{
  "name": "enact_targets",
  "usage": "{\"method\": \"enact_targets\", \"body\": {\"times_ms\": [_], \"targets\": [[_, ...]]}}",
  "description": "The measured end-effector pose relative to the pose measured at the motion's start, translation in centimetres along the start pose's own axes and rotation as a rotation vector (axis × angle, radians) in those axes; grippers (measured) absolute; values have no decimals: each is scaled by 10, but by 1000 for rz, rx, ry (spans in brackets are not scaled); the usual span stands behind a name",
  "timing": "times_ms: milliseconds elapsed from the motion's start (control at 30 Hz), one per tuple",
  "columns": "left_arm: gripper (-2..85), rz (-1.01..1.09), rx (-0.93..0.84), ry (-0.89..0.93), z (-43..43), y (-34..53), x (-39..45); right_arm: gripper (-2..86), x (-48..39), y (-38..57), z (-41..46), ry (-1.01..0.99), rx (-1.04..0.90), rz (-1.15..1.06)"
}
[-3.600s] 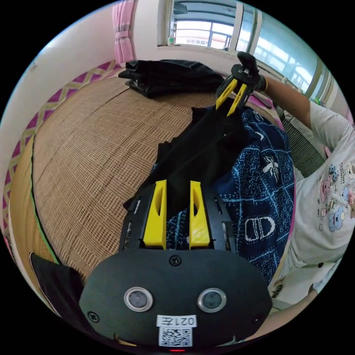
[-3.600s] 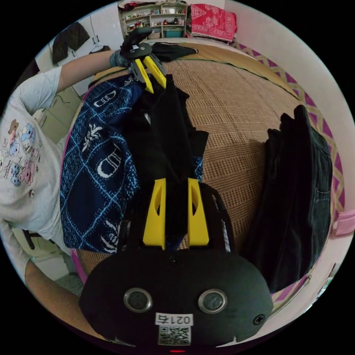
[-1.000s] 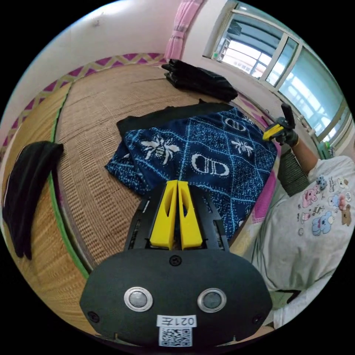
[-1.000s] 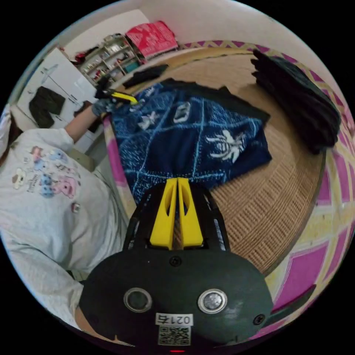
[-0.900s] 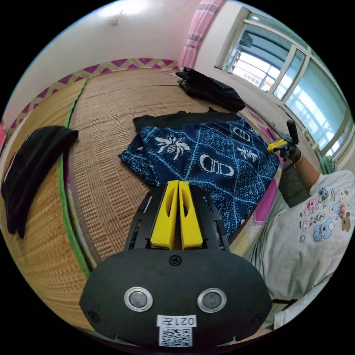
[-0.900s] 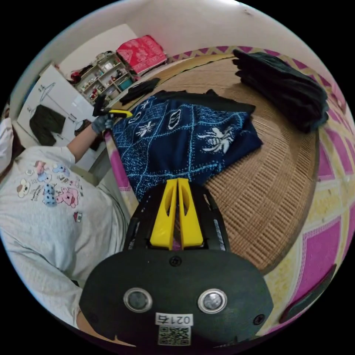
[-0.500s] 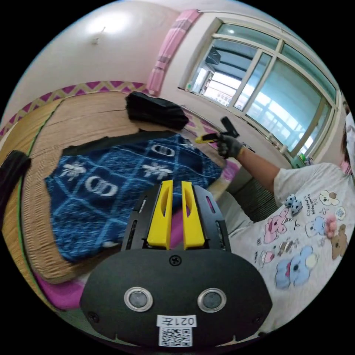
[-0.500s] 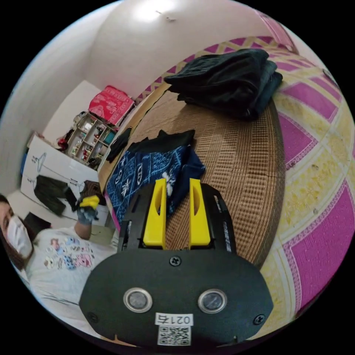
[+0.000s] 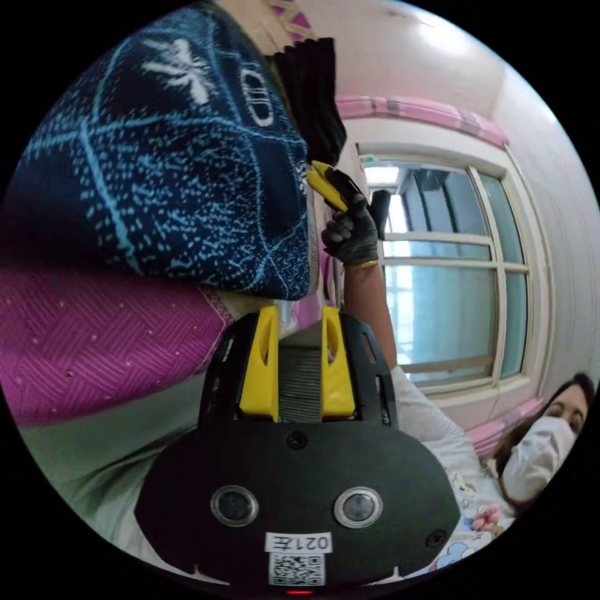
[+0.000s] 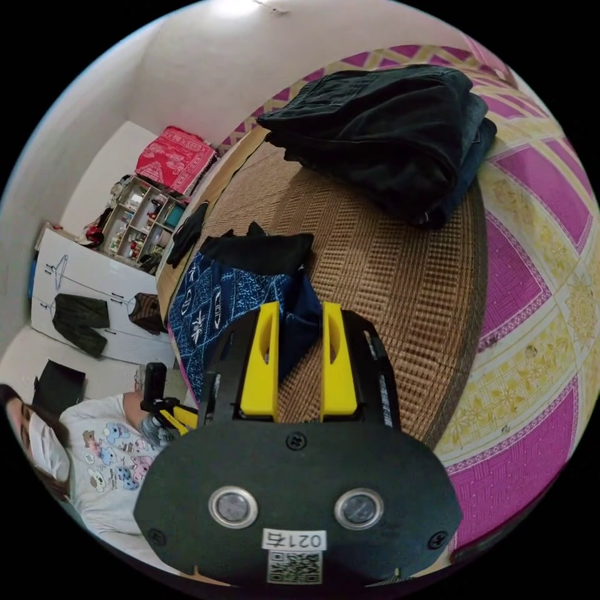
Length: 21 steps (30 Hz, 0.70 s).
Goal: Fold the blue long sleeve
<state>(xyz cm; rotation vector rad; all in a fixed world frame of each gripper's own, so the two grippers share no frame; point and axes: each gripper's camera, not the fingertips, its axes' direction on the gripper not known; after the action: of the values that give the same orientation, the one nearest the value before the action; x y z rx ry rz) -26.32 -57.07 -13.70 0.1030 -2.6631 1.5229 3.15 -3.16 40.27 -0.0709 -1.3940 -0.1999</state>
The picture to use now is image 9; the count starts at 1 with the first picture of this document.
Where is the person's body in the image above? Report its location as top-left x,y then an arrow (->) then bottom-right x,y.
389,364 -> 597,578

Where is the pink curtain valance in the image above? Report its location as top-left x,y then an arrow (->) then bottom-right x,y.
334,95 -> 511,149

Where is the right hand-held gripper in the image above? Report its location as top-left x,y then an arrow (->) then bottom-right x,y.
306,161 -> 372,213

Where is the person's right forearm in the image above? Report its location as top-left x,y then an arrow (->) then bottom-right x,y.
342,260 -> 399,376

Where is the white framed window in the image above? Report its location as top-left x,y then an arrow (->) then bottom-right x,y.
355,142 -> 550,405

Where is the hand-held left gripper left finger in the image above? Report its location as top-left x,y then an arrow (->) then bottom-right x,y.
239,305 -> 281,421

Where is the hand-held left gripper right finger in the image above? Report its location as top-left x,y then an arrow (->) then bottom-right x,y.
321,306 -> 356,420

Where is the person's right hand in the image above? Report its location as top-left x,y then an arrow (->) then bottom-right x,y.
320,192 -> 380,269

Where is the dark blue patterned sweater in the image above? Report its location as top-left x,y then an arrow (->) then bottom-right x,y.
0,0 -> 349,302

